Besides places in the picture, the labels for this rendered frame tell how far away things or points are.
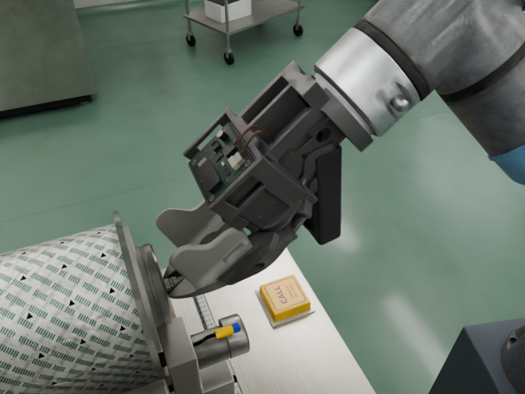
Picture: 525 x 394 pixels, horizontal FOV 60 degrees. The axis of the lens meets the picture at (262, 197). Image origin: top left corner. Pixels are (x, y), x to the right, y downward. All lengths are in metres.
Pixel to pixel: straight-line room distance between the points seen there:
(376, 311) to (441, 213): 0.73
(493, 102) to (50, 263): 0.35
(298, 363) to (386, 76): 0.55
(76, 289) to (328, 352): 0.51
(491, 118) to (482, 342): 0.56
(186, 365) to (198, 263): 0.11
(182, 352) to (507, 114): 0.33
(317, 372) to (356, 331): 1.14
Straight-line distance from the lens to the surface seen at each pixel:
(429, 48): 0.33
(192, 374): 0.46
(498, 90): 0.36
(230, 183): 0.31
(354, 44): 0.34
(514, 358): 0.84
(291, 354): 0.79
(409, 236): 2.30
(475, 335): 0.88
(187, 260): 0.36
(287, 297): 0.82
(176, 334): 0.45
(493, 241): 2.43
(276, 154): 0.33
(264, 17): 3.88
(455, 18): 0.34
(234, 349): 0.46
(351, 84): 0.32
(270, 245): 0.35
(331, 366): 0.78
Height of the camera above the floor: 1.59
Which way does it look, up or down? 41 degrees down
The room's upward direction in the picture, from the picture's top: straight up
